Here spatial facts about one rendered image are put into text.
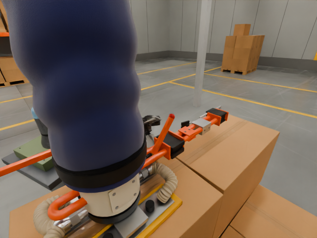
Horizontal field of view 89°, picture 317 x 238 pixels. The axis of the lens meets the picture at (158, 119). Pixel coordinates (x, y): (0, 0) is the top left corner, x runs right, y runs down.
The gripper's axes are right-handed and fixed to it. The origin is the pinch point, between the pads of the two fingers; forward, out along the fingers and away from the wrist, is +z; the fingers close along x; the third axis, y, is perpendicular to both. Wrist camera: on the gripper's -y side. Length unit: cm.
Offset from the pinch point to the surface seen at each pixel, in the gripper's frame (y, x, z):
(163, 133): 6.4, 7.0, 7.3
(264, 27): -897, 58, -256
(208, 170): -8.4, -12.8, 18.7
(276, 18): -898, 88, -218
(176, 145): 4.1, 2.6, 11.2
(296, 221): -49, -53, 53
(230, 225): -21, -53, 30
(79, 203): 37.2, 1.3, 9.2
